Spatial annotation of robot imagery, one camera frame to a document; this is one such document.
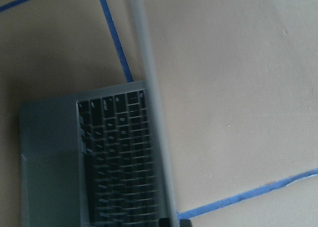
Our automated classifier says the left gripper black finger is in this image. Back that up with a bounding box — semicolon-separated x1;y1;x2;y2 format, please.
159;218;192;227

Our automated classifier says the grey laptop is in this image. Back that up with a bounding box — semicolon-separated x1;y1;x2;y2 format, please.
19;0;179;227

